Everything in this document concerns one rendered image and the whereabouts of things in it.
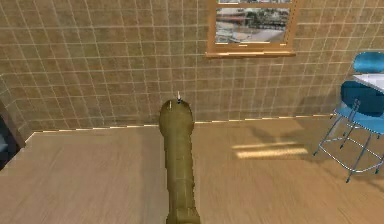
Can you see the wooden framed window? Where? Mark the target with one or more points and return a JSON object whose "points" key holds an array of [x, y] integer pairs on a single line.
{"points": [[251, 26]]}

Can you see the white table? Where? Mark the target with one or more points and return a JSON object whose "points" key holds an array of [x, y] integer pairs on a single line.
{"points": [[371, 81]]}

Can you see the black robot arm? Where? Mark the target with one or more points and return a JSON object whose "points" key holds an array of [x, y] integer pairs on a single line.
{"points": [[180, 173]]}

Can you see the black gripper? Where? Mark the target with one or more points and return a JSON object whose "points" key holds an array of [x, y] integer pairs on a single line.
{"points": [[176, 110]]}

